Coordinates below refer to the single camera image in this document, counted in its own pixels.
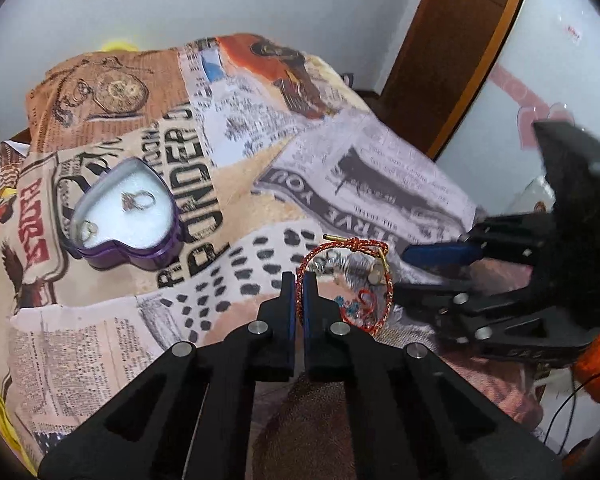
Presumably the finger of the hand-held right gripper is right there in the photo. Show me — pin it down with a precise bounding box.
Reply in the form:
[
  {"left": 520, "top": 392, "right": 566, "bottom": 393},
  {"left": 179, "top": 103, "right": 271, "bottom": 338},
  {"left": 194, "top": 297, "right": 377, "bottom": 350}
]
[
  {"left": 392, "top": 279, "right": 600, "bottom": 362},
  {"left": 401, "top": 211, "right": 557, "bottom": 272}
]

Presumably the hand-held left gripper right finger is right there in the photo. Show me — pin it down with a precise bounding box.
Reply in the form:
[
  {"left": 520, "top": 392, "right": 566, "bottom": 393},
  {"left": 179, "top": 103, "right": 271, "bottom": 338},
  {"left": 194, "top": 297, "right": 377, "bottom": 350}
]
[{"left": 302, "top": 271, "right": 566, "bottom": 480}]

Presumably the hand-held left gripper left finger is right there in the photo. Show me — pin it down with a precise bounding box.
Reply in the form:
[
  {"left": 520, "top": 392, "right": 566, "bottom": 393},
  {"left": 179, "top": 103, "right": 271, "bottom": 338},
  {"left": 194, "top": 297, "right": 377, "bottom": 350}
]
[{"left": 37, "top": 271, "right": 297, "bottom": 480}]

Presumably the red braided bracelet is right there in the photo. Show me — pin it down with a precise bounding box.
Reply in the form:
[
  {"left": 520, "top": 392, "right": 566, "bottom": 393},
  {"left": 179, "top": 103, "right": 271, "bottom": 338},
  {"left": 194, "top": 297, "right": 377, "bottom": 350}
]
[{"left": 296, "top": 234, "right": 397, "bottom": 337}]

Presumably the purple heart-shaped jewelry box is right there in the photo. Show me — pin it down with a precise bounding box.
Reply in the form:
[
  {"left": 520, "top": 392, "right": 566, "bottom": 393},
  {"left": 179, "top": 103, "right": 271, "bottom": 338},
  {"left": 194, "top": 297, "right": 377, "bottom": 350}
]
[{"left": 62, "top": 157, "right": 184, "bottom": 272}]

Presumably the red swirl earring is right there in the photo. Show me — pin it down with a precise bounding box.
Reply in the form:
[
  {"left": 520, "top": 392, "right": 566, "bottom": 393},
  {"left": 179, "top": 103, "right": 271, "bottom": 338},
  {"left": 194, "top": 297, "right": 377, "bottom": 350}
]
[{"left": 334, "top": 289, "right": 382, "bottom": 323}]

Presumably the small silver trinket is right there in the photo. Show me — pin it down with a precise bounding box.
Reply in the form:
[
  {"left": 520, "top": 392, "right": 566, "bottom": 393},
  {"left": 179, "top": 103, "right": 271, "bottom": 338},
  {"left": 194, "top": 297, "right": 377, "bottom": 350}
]
[{"left": 347, "top": 254, "right": 387, "bottom": 288}]

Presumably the newspaper printed blanket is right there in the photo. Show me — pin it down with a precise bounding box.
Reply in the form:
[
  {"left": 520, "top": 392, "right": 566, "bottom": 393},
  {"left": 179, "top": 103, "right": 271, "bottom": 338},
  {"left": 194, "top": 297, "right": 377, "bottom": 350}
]
[{"left": 0, "top": 34, "right": 545, "bottom": 480}]

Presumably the brown wooden door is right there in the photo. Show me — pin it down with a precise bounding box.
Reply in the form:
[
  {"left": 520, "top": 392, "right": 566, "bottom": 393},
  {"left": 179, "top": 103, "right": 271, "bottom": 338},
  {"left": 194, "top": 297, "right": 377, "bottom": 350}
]
[{"left": 379, "top": 0, "right": 539, "bottom": 162}]

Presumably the thin black cable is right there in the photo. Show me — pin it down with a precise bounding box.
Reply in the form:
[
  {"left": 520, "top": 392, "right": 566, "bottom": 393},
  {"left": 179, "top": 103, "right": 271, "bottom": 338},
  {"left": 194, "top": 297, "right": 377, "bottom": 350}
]
[{"left": 534, "top": 367, "right": 600, "bottom": 457}]

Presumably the pink wall sticker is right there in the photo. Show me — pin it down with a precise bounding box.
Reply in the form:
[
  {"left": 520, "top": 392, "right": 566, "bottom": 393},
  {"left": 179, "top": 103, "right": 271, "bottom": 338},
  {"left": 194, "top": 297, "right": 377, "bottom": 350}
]
[{"left": 490, "top": 62, "right": 576, "bottom": 152}]

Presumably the silver ring with stone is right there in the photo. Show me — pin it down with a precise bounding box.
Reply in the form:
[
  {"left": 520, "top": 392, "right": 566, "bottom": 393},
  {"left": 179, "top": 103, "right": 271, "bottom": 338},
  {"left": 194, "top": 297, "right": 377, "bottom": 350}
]
[{"left": 121, "top": 189, "right": 157, "bottom": 213}]

